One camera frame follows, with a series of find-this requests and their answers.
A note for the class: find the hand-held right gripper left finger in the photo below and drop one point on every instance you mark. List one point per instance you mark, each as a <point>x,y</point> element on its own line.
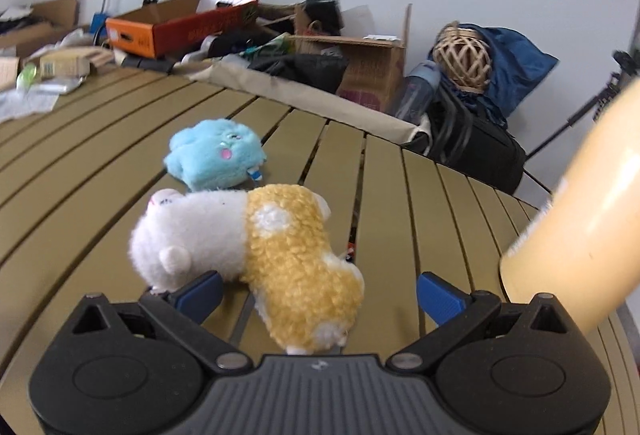
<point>200,295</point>

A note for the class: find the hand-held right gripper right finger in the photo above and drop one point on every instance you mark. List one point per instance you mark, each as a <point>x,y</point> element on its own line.
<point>440,297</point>

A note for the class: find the white plush toy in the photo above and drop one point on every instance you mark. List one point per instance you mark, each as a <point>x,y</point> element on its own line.
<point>200,230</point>

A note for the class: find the yellow curly plush toy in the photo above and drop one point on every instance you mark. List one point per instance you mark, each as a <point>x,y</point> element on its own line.
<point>300,265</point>

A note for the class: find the light blue plush toy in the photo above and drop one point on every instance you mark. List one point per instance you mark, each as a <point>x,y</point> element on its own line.
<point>210,150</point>

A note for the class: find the black suitcase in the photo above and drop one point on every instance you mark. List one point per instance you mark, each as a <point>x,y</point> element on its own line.
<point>480,145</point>

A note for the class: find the pale yellow cylinder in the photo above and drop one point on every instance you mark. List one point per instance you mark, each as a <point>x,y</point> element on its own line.
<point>585,215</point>

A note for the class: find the tan folding table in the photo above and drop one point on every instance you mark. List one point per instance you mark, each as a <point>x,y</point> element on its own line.
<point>90,165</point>

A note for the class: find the clear water bottle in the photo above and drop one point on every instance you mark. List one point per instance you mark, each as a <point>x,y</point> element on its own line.
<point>417,90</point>

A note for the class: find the open brown cardboard box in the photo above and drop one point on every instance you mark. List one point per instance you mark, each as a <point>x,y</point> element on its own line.
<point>370,70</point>

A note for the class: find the woven rattan ball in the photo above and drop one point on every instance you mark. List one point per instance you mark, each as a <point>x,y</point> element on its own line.
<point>462,57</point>

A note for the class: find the black cloth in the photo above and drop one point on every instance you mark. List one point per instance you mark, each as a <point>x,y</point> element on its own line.
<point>300,72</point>

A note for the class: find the blue fabric bag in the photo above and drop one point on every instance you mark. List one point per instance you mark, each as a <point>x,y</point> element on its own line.
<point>520,60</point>

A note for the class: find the white papers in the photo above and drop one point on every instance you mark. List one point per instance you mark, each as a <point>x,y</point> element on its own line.
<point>25,105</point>

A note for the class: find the orange cardboard box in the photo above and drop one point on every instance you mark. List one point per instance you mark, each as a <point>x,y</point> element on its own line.
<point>190,32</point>

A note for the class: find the small tan box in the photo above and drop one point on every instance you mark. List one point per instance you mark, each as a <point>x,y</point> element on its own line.
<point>65,64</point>

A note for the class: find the green plastic wrapper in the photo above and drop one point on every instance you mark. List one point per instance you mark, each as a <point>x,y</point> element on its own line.
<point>27,77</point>

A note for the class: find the black tripod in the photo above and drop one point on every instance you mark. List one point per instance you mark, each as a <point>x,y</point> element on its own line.
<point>622,62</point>

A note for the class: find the large open cardboard box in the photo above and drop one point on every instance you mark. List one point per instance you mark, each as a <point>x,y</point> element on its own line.
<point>55,15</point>

